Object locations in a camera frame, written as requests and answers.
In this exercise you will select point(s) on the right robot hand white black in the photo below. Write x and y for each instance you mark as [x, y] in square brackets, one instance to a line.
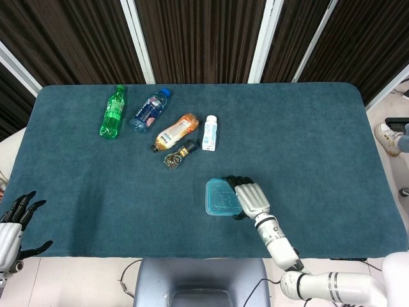
[252, 199]

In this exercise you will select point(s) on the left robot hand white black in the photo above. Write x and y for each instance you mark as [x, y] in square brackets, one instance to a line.
[9, 240]

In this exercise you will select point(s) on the clear blue plastic container lid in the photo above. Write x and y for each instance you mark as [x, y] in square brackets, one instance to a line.
[219, 198]

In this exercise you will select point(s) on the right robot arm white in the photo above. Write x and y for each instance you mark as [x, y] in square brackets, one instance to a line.
[278, 243]

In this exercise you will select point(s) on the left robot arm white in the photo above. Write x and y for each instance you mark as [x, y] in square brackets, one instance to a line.
[2, 281]

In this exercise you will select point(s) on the small white milk bottle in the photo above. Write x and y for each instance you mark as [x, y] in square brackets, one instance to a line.
[209, 134]

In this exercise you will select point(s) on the glass pepper grinder black cap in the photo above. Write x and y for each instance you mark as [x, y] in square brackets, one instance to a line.
[174, 160]

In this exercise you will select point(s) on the teal velvet tablecloth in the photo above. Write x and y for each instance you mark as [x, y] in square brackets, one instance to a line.
[96, 208]

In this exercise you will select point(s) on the grey blue robot torso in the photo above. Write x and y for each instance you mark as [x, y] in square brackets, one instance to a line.
[191, 275]

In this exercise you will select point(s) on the orange juice bottle black cap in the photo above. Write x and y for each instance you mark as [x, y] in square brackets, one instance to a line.
[174, 132]

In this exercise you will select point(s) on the blue capped water bottle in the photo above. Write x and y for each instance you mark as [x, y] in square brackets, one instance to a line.
[147, 113]

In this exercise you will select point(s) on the brown pleated white-framed screen panel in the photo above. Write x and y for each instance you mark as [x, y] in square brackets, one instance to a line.
[287, 35]
[73, 38]
[198, 38]
[361, 38]
[12, 102]

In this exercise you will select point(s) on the white sneaker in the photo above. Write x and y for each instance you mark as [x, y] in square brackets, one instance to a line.
[385, 136]

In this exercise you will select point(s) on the green plastic soda bottle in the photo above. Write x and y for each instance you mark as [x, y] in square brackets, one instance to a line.
[112, 118]

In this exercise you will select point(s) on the blue jeans leg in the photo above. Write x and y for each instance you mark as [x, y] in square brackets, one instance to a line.
[404, 140]

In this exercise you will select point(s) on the flat black object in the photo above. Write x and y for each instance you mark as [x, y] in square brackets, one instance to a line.
[396, 123]

